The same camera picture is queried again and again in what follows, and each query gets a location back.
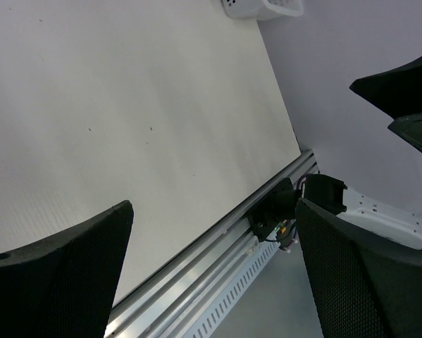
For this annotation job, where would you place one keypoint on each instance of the white plastic basket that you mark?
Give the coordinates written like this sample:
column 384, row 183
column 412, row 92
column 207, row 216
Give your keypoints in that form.
column 262, row 9

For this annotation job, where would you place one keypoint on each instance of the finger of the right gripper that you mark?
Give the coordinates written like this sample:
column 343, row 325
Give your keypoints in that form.
column 397, row 92
column 409, row 128

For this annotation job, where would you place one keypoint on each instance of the white slotted cable duct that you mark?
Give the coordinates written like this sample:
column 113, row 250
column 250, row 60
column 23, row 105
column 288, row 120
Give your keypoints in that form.
column 214, row 312

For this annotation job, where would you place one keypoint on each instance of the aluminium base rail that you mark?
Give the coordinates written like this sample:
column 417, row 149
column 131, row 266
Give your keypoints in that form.
column 166, row 303

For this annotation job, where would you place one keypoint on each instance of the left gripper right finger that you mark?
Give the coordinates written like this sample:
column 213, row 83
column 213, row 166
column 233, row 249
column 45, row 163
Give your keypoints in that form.
column 363, row 285

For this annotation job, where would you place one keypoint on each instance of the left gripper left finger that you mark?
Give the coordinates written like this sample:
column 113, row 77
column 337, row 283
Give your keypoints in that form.
column 64, row 285

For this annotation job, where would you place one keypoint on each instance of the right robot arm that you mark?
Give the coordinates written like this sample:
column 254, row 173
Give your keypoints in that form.
column 347, row 204

